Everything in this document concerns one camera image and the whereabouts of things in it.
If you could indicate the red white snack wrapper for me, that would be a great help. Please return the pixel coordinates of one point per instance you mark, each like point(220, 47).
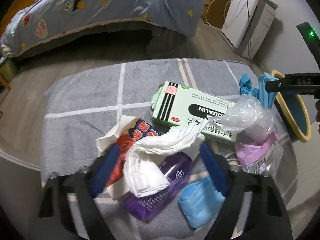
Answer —
point(125, 134)

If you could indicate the grey plaid blanket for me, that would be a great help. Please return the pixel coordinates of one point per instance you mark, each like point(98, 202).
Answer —
point(85, 106)

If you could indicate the green white medicine box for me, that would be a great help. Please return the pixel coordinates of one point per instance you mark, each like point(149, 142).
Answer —
point(175, 105)

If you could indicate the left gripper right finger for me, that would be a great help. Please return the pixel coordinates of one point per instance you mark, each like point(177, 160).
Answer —
point(267, 216)

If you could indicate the white tissue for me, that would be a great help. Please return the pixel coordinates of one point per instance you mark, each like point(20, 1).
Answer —
point(141, 172)

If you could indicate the wooden nightstand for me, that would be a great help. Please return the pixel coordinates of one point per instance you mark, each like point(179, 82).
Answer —
point(213, 12)

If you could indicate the teal blue glove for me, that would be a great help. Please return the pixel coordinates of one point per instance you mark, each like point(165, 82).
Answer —
point(246, 87)

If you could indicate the pink mask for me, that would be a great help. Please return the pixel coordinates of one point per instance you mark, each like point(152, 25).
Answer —
point(260, 157)

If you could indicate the person's right hand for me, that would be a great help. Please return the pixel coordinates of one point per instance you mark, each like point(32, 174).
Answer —
point(317, 105)

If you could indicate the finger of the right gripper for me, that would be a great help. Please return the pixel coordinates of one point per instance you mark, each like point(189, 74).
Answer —
point(276, 86)

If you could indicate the wooden chair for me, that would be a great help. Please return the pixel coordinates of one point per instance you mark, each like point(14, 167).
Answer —
point(4, 83)

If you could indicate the green storage box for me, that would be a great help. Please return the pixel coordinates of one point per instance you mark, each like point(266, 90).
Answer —
point(8, 69)

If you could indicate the blue face mask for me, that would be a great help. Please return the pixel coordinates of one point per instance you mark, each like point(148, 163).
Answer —
point(200, 202)

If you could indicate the white air purifier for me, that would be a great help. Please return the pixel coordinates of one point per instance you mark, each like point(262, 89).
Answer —
point(246, 25)

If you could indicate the yellow rimmed teal trash bin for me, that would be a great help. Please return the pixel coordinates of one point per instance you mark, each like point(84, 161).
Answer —
point(294, 115)

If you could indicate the clear plastic bag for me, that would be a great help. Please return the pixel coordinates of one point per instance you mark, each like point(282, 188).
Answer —
point(248, 115)

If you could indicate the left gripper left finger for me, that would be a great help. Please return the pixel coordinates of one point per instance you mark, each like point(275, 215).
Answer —
point(52, 218)

